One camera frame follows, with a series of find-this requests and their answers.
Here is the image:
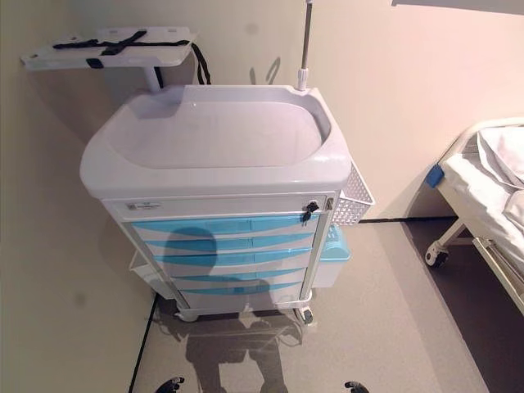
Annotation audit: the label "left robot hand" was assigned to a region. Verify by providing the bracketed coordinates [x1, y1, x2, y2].
[156, 376, 186, 393]

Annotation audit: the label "blue white cart drawer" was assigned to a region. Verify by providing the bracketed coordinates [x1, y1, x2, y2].
[142, 234, 318, 259]
[165, 267, 310, 292]
[153, 247, 314, 276]
[130, 212, 321, 243]

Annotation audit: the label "white cart caster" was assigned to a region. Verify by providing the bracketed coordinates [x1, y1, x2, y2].
[177, 306, 202, 323]

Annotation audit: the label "grey cart caster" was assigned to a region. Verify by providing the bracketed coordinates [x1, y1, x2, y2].
[296, 305, 317, 325]

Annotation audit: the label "white bin with blue lid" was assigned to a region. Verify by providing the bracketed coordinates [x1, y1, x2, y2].
[318, 224, 353, 290]

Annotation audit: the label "black bed caster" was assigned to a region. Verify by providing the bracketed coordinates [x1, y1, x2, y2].
[425, 245, 452, 269]

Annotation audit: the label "white perforated side basket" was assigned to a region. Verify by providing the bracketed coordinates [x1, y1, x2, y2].
[327, 160, 376, 227]

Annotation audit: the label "black cart lock keys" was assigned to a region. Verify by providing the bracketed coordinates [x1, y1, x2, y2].
[300, 199, 322, 225]

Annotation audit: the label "white medical cart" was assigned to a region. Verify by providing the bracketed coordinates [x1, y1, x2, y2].
[79, 84, 353, 324]

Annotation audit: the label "blue bed corner bumper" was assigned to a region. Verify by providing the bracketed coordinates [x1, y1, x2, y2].
[425, 165, 445, 189]

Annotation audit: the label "white bed mattress sheet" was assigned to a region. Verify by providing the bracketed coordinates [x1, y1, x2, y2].
[443, 124, 524, 264]

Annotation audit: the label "metal IV pole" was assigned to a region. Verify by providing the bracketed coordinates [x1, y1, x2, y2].
[295, 0, 317, 92]

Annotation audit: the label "white hospital bed frame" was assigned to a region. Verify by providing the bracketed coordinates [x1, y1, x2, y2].
[425, 116, 524, 318]

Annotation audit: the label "black hanging cord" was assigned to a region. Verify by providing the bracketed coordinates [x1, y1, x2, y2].
[191, 42, 212, 88]

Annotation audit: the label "white tray with black straps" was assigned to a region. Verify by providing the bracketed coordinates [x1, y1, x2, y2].
[20, 25, 200, 93]

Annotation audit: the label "black strap on shelf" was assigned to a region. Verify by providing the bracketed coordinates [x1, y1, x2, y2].
[52, 29, 192, 69]

